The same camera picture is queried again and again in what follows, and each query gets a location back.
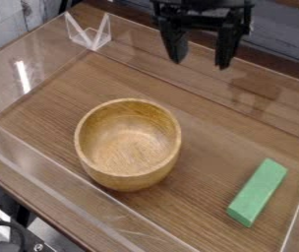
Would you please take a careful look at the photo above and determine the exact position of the green rectangular block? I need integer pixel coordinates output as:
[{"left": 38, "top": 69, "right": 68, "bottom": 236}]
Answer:
[{"left": 227, "top": 158, "right": 287, "bottom": 227}]

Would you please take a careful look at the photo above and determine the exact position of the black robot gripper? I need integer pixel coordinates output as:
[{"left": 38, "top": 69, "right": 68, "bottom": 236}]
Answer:
[{"left": 149, "top": 0, "right": 255, "bottom": 70}]

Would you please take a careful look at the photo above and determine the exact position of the black metal table frame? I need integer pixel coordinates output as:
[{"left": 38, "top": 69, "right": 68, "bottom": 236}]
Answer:
[{"left": 0, "top": 188, "right": 58, "bottom": 252}]

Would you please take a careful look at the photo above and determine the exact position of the black cable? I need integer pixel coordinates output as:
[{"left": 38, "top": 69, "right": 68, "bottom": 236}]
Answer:
[{"left": 0, "top": 220, "right": 26, "bottom": 252}]

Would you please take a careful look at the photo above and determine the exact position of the brown wooden bowl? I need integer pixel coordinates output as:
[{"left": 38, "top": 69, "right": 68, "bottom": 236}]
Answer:
[{"left": 73, "top": 98, "right": 183, "bottom": 192}]

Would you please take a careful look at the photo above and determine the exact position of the clear acrylic tray wall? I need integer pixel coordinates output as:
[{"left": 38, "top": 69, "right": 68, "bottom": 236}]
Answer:
[{"left": 0, "top": 7, "right": 299, "bottom": 252}]

